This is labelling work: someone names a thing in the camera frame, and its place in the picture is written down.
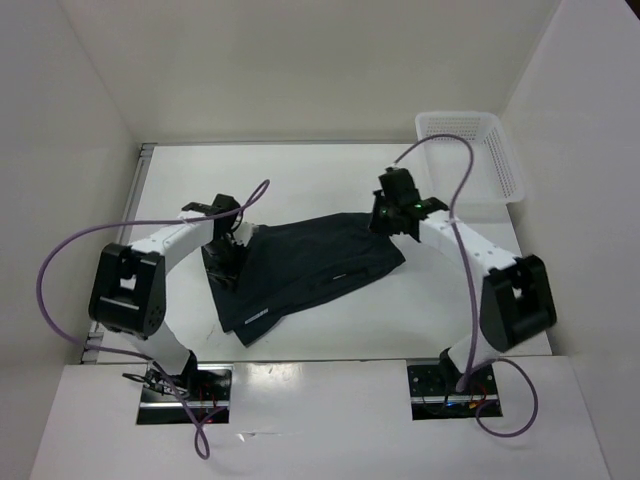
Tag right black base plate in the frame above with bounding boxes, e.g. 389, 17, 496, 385
406, 360, 502, 421

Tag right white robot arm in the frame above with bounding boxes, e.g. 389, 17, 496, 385
370, 167, 557, 393

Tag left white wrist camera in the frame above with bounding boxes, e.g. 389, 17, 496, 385
234, 222, 259, 246

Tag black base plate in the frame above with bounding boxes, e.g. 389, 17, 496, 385
123, 363, 233, 426
406, 360, 502, 421

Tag white plastic basket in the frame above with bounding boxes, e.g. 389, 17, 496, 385
415, 111, 525, 206

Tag aluminium table edge rail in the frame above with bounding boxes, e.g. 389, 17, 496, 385
80, 143, 157, 365

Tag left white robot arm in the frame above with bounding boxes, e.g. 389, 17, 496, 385
88, 194, 252, 400

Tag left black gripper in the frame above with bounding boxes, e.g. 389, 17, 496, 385
204, 237, 251, 292

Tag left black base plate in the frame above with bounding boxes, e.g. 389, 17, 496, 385
123, 363, 233, 426

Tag dark navy shorts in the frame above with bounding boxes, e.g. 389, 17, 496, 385
208, 212, 405, 347

